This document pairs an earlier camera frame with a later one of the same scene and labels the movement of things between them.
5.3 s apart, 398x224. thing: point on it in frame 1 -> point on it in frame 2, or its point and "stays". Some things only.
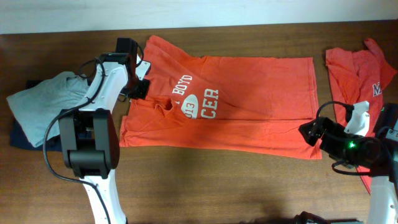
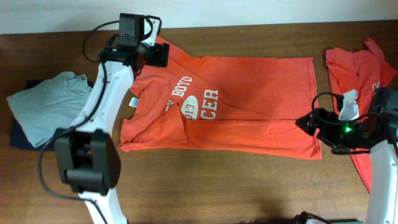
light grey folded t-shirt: x=36 y=107 stays
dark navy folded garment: x=18 y=139 stays
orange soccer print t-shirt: x=236 y=104 stays
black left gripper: x=142 y=92 -> x=160 y=55
